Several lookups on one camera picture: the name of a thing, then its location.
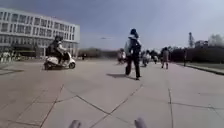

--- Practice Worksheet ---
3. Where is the tower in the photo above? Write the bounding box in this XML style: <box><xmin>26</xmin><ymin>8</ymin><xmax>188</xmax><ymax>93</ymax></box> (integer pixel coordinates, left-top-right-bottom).
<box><xmin>188</xmin><ymin>31</ymin><xmax>195</xmax><ymax>49</ymax></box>

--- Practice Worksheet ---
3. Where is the grass strip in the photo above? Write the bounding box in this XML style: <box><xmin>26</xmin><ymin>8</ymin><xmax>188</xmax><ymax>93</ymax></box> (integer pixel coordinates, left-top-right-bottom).
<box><xmin>186</xmin><ymin>62</ymin><xmax>224</xmax><ymax>71</ymax></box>

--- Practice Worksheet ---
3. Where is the robot's own part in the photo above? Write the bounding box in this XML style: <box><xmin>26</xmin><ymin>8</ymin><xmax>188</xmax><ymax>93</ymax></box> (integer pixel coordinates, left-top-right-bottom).
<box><xmin>134</xmin><ymin>117</ymin><xmax>148</xmax><ymax>128</ymax></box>
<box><xmin>68</xmin><ymin>119</ymin><xmax>82</xmax><ymax>128</ymax></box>

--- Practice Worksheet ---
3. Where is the row of trees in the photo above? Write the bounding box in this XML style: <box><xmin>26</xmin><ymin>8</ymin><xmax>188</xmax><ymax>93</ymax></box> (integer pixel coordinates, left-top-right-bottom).
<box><xmin>77</xmin><ymin>33</ymin><xmax>224</xmax><ymax>64</ymax></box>

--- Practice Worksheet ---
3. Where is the group of people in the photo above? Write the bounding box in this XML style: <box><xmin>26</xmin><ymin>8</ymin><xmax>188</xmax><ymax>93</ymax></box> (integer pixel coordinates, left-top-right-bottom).
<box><xmin>116</xmin><ymin>48</ymin><xmax>160</xmax><ymax>68</ymax></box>

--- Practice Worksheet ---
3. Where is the white building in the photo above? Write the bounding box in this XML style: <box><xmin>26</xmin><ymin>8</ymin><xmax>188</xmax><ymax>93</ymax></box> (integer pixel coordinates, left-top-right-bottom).
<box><xmin>0</xmin><ymin>7</ymin><xmax>81</xmax><ymax>58</ymax></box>

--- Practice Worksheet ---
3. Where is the person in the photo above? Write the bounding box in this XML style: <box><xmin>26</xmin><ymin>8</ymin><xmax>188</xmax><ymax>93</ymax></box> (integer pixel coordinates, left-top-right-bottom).
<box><xmin>124</xmin><ymin>28</ymin><xmax>143</xmax><ymax>81</ymax></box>
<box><xmin>46</xmin><ymin>35</ymin><xmax>69</xmax><ymax>65</ymax></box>
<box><xmin>160</xmin><ymin>46</ymin><xmax>171</xmax><ymax>70</ymax></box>

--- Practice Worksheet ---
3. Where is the white scooter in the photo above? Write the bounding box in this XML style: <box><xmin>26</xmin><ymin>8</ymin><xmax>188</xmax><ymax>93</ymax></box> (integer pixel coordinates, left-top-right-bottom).
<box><xmin>43</xmin><ymin>51</ymin><xmax>77</xmax><ymax>71</ymax></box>

